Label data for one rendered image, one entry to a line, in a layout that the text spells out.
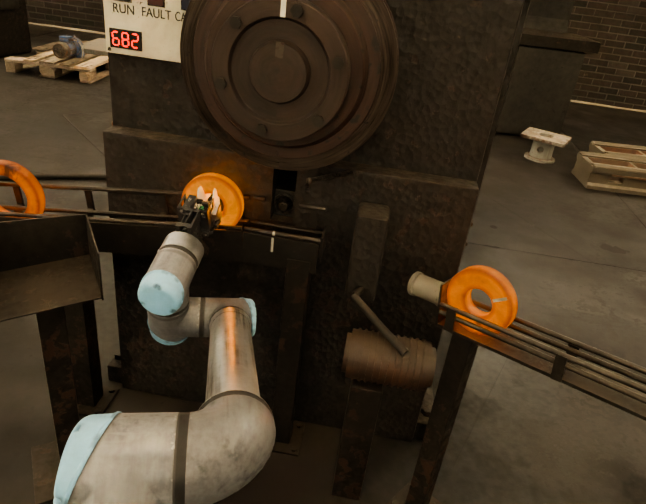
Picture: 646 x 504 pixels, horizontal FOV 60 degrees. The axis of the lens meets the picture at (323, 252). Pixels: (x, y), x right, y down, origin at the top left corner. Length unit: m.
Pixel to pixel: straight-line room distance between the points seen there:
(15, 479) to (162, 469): 1.13
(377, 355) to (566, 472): 0.88
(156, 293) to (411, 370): 0.61
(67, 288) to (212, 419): 0.73
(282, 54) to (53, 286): 0.73
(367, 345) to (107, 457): 0.78
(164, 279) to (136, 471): 0.52
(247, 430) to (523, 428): 1.45
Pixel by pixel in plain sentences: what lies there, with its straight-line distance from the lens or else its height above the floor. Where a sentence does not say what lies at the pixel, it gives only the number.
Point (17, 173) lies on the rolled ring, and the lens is 1.63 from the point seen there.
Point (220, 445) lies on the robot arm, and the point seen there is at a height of 0.80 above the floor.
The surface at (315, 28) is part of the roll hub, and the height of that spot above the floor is 1.21.
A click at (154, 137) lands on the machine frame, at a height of 0.87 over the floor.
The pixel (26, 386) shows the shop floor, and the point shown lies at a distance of 2.08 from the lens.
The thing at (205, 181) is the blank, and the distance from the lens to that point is 1.41.
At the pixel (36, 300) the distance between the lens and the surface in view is 1.38.
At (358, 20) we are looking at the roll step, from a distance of 1.20.
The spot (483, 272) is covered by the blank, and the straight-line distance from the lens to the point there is 1.23.
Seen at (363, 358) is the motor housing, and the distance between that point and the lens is 1.35.
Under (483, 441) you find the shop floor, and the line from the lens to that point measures 1.99.
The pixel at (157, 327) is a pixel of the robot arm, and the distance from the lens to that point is 1.27.
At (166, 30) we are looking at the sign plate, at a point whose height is 1.13.
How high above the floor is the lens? 1.35
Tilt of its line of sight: 29 degrees down
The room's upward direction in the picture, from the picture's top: 7 degrees clockwise
